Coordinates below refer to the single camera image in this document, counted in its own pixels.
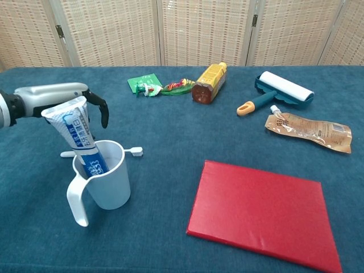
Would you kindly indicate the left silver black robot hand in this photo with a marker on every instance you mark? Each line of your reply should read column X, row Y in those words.
column 51, row 92

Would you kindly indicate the blue white toothpaste tube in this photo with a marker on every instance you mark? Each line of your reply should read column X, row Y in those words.
column 74, row 125

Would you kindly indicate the white toothbrush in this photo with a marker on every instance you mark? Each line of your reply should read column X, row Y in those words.
column 136, row 150

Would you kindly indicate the woven bamboo folding screen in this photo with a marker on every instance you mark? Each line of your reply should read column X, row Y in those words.
column 113, row 34

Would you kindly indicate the green spout pouch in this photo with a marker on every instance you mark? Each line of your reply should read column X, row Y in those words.
column 143, row 79

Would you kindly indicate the red yellow green tassel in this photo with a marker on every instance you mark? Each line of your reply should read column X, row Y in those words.
column 176, row 87

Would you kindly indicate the blue tablecloth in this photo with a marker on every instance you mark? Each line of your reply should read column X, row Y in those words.
column 170, row 136

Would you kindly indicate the brown bottle with yellow label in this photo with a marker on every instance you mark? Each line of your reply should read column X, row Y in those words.
column 210, row 82

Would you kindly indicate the teal lint roller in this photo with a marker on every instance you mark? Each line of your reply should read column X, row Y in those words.
column 284, row 86

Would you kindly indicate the red flat book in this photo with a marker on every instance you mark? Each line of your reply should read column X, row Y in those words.
column 261, row 207

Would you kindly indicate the brown spout pouch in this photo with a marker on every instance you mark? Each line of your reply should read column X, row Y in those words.
column 307, row 129

